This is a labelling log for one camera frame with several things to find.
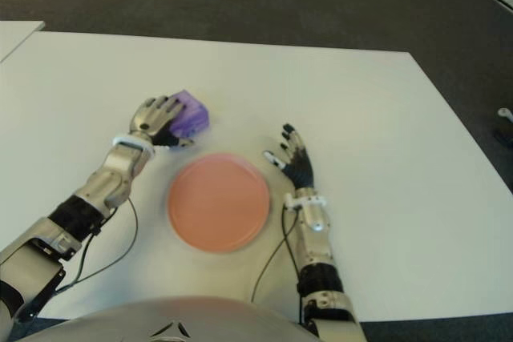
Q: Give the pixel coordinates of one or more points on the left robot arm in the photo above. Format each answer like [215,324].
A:
[116,170]

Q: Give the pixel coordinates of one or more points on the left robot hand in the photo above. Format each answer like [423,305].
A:
[154,117]

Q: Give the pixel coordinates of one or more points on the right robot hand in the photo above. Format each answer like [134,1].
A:
[300,167]

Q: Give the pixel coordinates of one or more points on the silver robot torso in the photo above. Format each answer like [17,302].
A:
[180,314]

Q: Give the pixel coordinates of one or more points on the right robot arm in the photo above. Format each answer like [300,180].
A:
[318,238]

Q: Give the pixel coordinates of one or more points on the purple tissue paper pack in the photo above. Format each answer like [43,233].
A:
[194,115]

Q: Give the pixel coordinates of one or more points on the small white floor object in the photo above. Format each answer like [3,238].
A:
[503,113]

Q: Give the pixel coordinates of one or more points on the white side table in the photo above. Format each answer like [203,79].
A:
[16,37]

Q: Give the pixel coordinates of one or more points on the pink round plate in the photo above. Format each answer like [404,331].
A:
[218,203]

